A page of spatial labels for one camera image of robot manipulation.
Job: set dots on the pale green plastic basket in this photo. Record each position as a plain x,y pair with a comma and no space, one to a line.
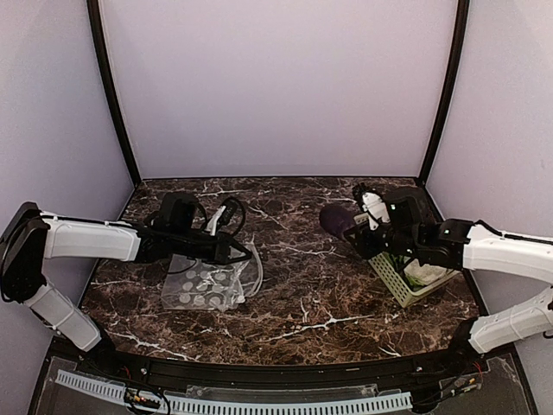
390,268

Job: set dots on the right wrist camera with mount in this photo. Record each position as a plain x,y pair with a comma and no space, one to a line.
373,211

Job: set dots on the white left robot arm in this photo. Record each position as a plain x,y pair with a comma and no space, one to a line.
180,226

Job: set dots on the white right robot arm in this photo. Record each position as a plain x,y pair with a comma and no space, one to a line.
477,246

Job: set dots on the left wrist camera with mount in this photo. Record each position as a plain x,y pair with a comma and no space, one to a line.
223,216

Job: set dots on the black front rail with electronics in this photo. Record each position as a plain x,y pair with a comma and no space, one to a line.
494,384

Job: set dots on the white fake cauliflower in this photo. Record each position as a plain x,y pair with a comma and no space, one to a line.
423,275

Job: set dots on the black right corner frame post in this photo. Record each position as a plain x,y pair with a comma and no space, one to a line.
447,92

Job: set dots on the black corner frame post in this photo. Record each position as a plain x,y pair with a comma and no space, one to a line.
447,92
111,95

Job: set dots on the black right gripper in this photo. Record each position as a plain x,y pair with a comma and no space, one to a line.
362,245

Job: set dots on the clear zip top bag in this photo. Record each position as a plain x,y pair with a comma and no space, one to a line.
194,285

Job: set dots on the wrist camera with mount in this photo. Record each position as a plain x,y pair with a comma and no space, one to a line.
223,216
373,211

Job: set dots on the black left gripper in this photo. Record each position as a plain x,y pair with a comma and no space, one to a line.
220,253

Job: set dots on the white slotted cable duct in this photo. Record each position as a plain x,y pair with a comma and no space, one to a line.
212,400

